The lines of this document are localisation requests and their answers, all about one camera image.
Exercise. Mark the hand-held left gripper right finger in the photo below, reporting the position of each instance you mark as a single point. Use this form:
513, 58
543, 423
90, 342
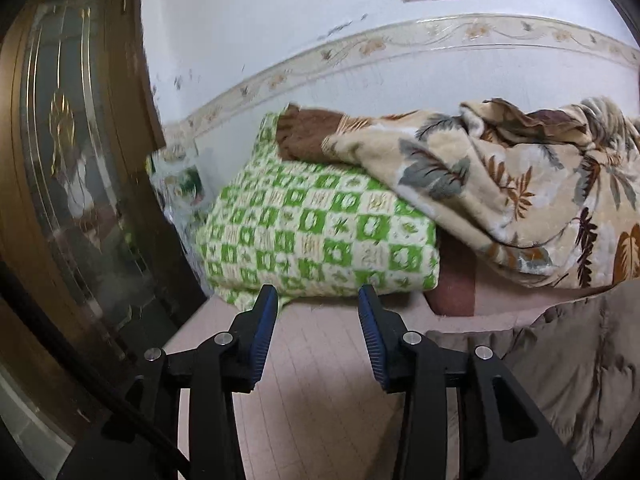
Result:
372, 335

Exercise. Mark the leaf print blanket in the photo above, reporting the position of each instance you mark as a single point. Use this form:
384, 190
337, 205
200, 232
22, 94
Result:
500, 185

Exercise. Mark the brown pillow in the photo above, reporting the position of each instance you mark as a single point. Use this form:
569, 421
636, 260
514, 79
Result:
452, 285

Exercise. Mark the grey hooded puffer jacket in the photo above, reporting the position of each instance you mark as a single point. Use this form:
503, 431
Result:
575, 370

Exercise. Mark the green white checkered pillow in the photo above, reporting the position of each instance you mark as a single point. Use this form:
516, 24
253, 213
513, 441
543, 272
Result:
310, 230

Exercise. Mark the clear plastic bag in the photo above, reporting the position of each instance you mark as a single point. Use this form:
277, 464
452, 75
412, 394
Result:
180, 185

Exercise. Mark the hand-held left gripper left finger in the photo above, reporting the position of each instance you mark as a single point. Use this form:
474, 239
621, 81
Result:
265, 330

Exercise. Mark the wooden headboard with glass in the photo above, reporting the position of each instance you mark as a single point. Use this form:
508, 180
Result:
75, 160

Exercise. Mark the pink quilted bed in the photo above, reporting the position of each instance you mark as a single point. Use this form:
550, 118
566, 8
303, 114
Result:
320, 410

